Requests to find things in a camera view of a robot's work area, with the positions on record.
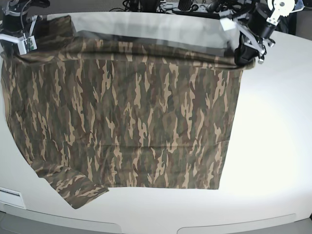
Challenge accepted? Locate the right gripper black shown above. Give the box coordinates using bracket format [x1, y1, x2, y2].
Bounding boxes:
[0, 13, 31, 40]

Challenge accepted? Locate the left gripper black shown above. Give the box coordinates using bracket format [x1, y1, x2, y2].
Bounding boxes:
[234, 8, 276, 66]

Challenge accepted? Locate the camouflage T-shirt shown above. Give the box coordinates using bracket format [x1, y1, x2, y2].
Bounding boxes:
[1, 16, 254, 209]

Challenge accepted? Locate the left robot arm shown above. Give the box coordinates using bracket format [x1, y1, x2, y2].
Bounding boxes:
[234, 0, 304, 66]

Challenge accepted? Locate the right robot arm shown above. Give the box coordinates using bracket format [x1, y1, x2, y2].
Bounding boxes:
[0, 0, 50, 55]

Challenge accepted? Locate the white label plate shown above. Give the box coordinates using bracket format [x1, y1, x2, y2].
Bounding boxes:
[0, 187, 26, 209]

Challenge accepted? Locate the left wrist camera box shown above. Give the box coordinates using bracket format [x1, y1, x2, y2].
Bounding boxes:
[219, 18, 236, 31]

